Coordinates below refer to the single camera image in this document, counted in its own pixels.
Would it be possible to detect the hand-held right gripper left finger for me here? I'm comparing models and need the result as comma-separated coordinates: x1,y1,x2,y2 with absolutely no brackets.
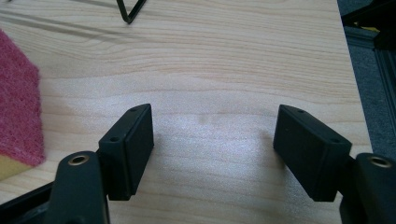
98,103,155,202

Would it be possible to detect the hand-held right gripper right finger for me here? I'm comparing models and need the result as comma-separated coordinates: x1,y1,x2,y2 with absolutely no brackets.
273,104,353,203

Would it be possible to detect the red and yellow scouring sponge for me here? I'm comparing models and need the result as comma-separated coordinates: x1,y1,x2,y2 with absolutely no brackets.
0,29,47,181

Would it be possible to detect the black wire rack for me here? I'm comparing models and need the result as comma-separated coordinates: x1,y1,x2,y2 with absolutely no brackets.
116,0,148,25

